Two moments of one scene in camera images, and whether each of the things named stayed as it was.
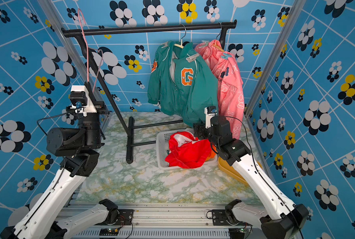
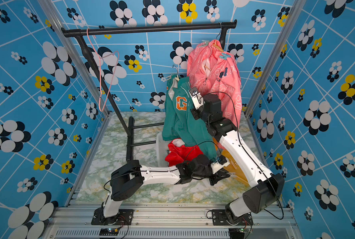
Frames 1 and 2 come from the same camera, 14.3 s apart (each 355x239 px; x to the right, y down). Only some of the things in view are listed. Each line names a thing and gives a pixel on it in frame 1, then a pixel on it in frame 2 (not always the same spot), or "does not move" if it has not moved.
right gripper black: x=200 y=129 to x=195 y=112
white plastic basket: x=162 y=140 does not move
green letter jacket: x=182 y=81 to x=178 y=122
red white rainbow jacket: x=186 y=151 does not move
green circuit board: x=108 y=231 does not move
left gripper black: x=97 y=107 to x=219 y=171
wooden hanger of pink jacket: x=215 y=46 does not move
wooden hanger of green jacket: x=180 y=45 to x=177 y=78
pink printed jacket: x=230 y=94 does not move
